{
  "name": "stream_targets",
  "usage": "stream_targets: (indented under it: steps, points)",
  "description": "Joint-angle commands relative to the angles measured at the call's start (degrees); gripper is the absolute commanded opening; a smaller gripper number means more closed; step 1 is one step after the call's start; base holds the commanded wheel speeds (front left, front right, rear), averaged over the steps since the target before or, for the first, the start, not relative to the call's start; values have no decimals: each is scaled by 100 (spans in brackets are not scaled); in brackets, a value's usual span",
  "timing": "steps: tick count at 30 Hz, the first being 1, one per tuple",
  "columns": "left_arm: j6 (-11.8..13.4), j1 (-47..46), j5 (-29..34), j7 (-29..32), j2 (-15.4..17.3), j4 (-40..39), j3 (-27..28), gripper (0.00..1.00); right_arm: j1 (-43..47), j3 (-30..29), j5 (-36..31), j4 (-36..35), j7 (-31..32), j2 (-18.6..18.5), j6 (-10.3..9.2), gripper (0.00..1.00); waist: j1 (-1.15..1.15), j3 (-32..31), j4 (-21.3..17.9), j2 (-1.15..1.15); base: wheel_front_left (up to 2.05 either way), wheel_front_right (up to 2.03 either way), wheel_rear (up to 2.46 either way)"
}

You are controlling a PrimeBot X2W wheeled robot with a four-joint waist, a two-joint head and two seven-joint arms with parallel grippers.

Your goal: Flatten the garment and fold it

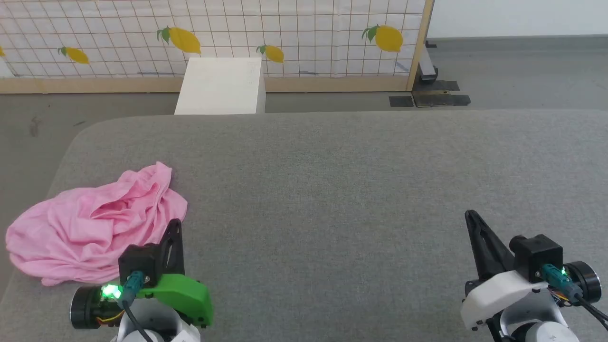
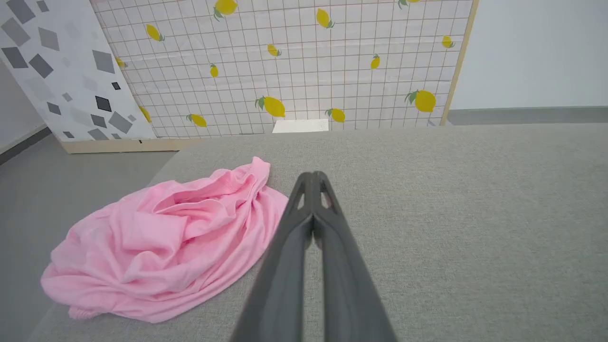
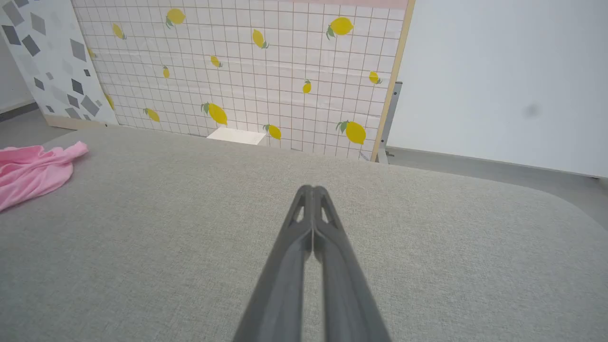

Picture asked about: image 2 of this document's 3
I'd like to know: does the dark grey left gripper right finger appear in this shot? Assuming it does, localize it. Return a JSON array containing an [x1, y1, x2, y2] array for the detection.
[[313, 171, 398, 342]]

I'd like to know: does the grey fabric sofa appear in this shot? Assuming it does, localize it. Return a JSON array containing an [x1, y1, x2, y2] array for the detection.
[[28, 123, 608, 342]]

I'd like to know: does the white box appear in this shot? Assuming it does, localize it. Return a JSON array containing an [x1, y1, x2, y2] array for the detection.
[[272, 119, 329, 134]]

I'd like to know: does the grey terrazzo print panel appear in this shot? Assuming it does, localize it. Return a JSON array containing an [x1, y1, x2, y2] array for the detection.
[[0, 0, 158, 154]]

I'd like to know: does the lemon print partition panel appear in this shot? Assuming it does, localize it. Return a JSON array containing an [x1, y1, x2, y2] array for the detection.
[[90, 0, 479, 141]]

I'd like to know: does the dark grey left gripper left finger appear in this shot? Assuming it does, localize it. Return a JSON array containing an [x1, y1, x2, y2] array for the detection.
[[230, 172, 314, 342]]

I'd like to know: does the pink cloth garment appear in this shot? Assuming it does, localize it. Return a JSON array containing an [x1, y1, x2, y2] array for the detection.
[[40, 157, 289, 324]]

